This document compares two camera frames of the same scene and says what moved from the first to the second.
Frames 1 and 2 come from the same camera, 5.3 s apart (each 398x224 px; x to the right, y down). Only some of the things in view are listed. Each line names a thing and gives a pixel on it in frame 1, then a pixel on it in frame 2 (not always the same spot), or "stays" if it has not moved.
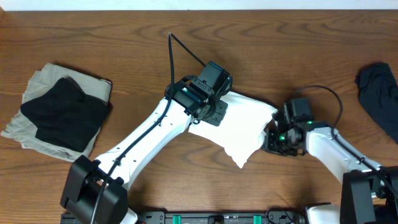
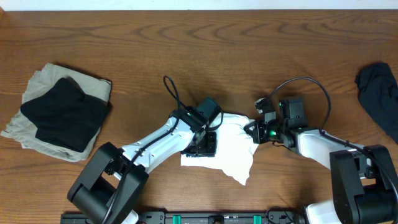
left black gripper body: x=218 y=113 to x=203 y=148
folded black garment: x=65 y=116 stays
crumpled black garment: x=378 y=96 stays
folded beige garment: x=61 y=111 stays
